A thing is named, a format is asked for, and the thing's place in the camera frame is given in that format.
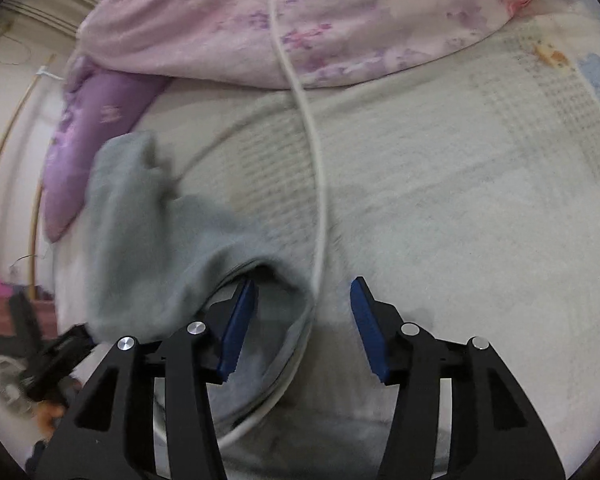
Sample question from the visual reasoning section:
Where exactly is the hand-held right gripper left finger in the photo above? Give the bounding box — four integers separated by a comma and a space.
34, 278, 257, 480

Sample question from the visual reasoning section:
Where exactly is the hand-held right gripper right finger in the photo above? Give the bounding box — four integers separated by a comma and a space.
350, 276, 566, 480

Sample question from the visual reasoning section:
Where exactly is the grey garment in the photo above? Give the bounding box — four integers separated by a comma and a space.
82, 130, 315, 431

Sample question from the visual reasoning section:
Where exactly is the white electric fan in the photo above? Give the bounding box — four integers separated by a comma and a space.
0, 355, 43, 417

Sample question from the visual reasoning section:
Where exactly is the white patterned bed sheet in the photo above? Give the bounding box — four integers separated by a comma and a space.
50, 0, 600, 480

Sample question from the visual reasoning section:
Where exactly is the wooden hoop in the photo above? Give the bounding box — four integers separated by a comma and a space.
0, 72, 48, 306

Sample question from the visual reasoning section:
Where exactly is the purple pillow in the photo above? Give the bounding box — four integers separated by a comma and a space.
41, 55, 173, 243

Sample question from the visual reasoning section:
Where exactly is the pink floral quilt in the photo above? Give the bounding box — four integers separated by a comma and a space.
77, 0, 573, 90

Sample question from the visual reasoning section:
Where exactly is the white cable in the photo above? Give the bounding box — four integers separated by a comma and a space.
215, 0, 331, 453

